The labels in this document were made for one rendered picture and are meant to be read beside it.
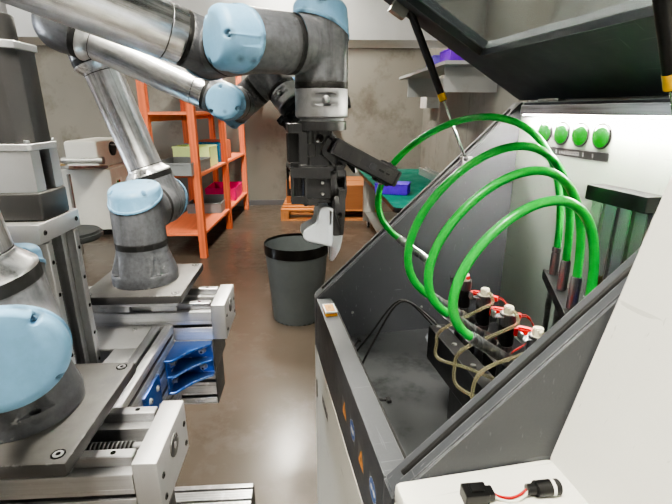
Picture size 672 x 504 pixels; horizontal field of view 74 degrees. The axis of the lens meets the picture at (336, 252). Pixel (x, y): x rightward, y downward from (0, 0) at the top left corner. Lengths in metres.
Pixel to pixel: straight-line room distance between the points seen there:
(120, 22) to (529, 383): 0.68
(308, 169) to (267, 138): 6.47
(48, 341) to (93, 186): 5.43
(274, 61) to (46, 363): 0.42
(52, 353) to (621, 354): 0.62
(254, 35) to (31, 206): 0.50
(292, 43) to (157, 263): 0.67
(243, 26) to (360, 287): 0.80
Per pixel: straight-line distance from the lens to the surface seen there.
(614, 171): 1.04
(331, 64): 0.64
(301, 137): 0.65
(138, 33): 0.67
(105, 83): 1.24
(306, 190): 0.64
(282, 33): 0.60
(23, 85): 0.89
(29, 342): 0.52
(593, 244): 0.75
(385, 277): 1.23
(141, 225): 1.09
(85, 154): 5.87
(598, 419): 0.66
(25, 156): 0.88
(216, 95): 1.00
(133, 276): 1.11
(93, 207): 5.98
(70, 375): 0.73
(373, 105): 7.13
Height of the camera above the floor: 1.43
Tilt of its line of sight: 18 degrees down
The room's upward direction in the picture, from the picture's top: straight up
